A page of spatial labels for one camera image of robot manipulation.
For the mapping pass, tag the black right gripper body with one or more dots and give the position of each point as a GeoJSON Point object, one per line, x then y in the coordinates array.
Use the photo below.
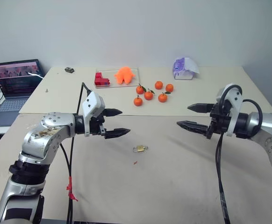
{"type": "Point", "coordinates": [220, 123]}

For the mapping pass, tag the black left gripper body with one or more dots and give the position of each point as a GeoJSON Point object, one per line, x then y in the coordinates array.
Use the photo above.
{"type": "Point", "coordinates": [95, 127]}

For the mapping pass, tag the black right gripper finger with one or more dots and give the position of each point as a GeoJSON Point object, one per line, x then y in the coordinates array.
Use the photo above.
{"type": "Point", "coordinates": [193, 126]}
{"type": "Point", "coordinates": [200, 108]}

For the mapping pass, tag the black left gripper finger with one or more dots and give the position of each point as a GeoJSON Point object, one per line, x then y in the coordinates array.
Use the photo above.
{"type": "Point", "coordinates": [117, 133]}
{"type": "Point", "coordinates": [112, 112]}

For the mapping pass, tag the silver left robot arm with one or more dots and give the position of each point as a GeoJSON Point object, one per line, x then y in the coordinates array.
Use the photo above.
{"type": "Point", "coordinates": [36, 137]}

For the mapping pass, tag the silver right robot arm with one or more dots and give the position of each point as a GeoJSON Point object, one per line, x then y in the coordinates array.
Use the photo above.
{"type": "Point", "coordinates": [269, 130]}

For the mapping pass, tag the brass padlock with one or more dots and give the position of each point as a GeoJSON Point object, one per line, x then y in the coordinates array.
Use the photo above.
{"type": "Point", "coordinates": [140, 148]}

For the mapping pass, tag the red block toy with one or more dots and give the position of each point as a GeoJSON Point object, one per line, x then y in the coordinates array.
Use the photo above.
{"type": "Point", "coordinates": [100, 79]}

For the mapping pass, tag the orange mandarin with leaf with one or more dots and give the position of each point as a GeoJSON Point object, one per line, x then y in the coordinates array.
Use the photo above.
{"type": "Point", "coordinates": [162, 97]}
{"type": "Point", "coordinates": [140, 89]}
{"type": "Point", "coordinates": [148, 95]}

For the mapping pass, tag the orange plush toy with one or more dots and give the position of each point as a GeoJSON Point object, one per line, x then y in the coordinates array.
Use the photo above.
{"type": "Point", "coordinates": [124, 74]}

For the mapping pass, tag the clear plastic tray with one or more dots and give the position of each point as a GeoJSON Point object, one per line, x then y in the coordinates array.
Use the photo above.
{"type": "Point", "coordinates": [136, 80]}

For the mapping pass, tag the purple and white paper bag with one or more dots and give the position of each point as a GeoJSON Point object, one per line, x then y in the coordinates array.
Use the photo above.
{"type": "Point", "coordinates": [183, 67]}

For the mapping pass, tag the small dark metal object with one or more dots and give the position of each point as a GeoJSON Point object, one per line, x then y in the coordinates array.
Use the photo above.
{"type": "Point", "coordinates": [69, 69]}

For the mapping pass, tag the red tape strip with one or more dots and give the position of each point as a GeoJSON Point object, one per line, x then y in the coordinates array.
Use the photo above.
{"type": "Point", "coordinates": [69, 186]}

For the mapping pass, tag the grey open laptop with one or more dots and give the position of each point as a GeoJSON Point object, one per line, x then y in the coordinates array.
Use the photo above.
{"type": "Point", "coordinates": [14, 79]}

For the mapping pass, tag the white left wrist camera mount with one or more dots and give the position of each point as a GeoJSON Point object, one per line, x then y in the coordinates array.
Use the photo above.
{"type": "Point", "coordinates": [92, 102]}

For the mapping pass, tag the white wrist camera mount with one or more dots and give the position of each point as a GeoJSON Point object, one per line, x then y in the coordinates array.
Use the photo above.
{"type": "Point", "coordinates": [92, 102]}
{"type": "Point", "coordinates": [234, 102]}

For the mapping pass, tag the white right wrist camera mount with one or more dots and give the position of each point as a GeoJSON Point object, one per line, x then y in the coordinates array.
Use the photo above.
{"type": "Point", "coordinates": [234, 102]}

